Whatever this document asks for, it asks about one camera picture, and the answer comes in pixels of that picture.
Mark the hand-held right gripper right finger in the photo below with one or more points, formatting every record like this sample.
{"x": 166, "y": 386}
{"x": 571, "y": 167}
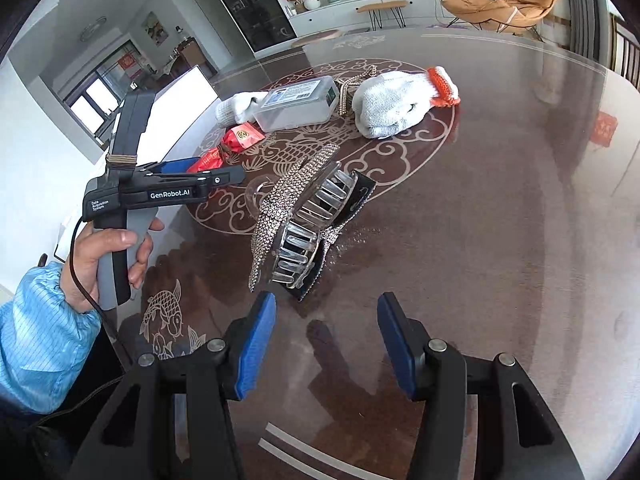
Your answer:
{"x": 397, "y": 350}

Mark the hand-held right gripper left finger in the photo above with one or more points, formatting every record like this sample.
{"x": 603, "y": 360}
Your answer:
{"x": 255, "y": 350}

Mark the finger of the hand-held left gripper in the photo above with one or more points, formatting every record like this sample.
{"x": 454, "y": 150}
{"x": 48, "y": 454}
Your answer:
{"x": 220, "y": 177}
{"x": 175, "y": 165}

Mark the red foil packet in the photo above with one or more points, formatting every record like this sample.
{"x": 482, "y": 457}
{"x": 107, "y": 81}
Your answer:
{"x": 240, "y": 137}

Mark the rhinestone hair clip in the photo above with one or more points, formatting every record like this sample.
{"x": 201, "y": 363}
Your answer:
{"x": 280, "y": 210}

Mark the white knit sock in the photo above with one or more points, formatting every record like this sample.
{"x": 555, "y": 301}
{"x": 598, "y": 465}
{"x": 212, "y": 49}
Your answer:
{"x": 232, "y": 107}

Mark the clear plastic box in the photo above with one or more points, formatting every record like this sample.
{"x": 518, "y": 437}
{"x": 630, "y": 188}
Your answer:
{"x": 295, "y": 105}

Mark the white gloves orange cuff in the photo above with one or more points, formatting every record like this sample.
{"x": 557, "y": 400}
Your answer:
{"x": 390, "y": 105}

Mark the person's left forearm blue sleeve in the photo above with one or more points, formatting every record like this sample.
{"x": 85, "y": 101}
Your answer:
{"x": 35, "y": 330}

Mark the person's left hand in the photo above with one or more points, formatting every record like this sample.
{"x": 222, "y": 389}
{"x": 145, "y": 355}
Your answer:
{"x": 80, "y": 270}

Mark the window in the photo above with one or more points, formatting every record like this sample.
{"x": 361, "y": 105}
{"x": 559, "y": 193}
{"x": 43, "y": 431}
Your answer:
{"x": 95, "y": 107}

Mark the red door sign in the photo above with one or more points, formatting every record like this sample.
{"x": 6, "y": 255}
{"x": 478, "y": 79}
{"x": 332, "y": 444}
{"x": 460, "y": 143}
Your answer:
{"x": 127, "y": 60}

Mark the round ceiling lamp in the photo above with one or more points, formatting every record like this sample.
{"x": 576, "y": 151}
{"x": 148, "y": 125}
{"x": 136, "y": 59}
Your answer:
{"x": 92, "y": 29}

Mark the dark glass display cabinet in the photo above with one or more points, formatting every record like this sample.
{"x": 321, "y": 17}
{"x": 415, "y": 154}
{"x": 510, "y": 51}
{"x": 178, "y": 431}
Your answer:
{"x": 250, "y": 0}

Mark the white television cabinet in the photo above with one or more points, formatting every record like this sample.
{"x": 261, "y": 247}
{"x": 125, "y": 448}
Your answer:
{"x": 325, "y": 20}

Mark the wooden bench with metal legs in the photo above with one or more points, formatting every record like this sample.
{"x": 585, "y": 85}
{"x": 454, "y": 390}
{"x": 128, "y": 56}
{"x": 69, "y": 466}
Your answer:
{"x": 382, "y": 6}

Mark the orange lounge chair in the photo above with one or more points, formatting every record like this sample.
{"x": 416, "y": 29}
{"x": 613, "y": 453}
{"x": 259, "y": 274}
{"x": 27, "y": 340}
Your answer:
{"x": 490, "y": 5}

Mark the dark wooden chair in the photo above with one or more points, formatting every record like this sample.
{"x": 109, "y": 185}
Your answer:
{"x": 627, "y": 55}

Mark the grey curtain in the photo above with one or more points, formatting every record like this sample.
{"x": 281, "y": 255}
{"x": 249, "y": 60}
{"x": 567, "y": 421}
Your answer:
{"x": 585, "y": 5}

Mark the framed wall painting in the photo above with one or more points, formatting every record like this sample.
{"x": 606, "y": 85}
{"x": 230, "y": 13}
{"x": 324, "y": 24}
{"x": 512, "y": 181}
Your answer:
{"x": 155, "y": 29}

